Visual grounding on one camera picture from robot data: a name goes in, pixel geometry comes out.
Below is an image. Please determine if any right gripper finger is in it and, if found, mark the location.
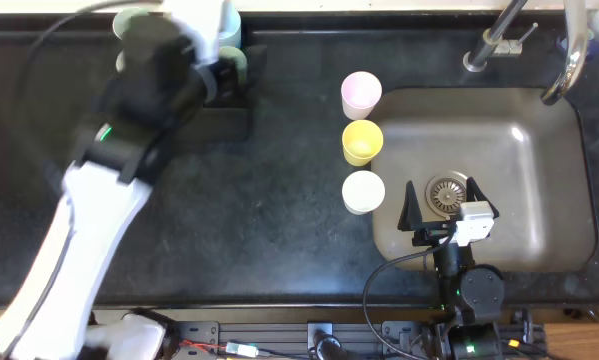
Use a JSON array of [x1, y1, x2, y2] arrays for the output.
[[466, 176, 500, 219], [397, 180, 425, 232]]

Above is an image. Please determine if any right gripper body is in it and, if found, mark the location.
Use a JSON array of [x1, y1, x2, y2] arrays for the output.
[[411, 222, 459, 247]]

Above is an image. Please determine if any yellow cup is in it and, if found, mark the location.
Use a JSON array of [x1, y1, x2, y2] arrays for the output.
[[341, 119, 385, 167]]

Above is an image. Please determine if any pink cup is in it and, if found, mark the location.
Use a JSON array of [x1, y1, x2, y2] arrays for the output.
[[340, 70, 383, 121]]

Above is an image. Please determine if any steel sink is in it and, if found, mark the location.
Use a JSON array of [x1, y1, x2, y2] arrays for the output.
[[370, 87, 598, 274]]

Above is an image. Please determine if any steel tap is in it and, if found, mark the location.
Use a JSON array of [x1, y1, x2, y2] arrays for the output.
[[461, 0, 593, 106]]

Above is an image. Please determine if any black tray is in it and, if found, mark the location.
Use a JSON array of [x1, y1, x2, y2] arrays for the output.
[[178, 44, 254, 144]]

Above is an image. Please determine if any green cup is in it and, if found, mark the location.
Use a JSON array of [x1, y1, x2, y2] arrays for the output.
[[112, 6, 150, 41], [218, 45, 249, 86]]

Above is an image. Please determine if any blue cup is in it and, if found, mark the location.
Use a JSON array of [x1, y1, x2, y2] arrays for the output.
[[218, 2, 243, 50]]

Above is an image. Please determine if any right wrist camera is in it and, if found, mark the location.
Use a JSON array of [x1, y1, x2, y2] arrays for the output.
[[453, 201, 495, 247]]

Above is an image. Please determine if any black cable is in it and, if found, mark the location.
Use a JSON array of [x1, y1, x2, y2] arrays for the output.
[[361, 222, 458, 360], [11, 0, 165, 196]]

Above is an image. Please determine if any mounting rail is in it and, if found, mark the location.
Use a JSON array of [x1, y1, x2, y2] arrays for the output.
[[168, 319, 550, 360]]

